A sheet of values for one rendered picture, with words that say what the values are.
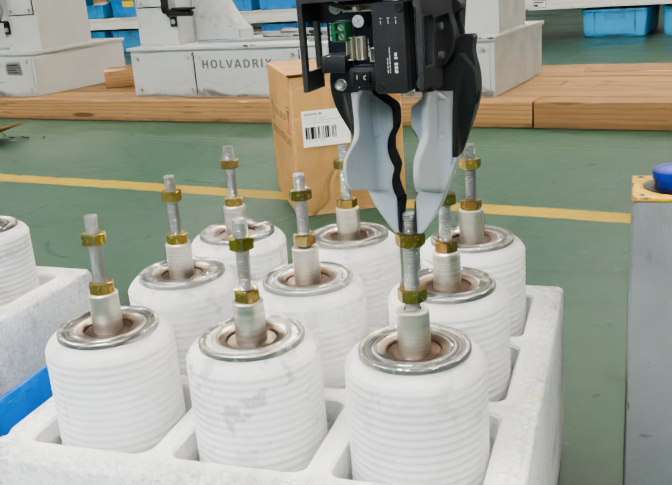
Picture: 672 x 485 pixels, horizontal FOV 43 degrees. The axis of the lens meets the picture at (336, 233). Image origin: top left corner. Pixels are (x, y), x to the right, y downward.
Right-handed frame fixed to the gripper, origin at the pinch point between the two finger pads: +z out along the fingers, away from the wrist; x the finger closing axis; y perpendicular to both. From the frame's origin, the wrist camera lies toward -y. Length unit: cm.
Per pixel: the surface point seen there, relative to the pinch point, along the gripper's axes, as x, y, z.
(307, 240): -12.3, -9.3, 5.9
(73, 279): -49, -22, 17
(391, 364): -0.7, 3.7, 9.4
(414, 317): 0.4, 1.7, 6.8
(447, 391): 3.1, 4.3, 10.5
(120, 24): -402, -503, 15
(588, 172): -8, -150, 35
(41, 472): -25.0, 10.8, 17.4
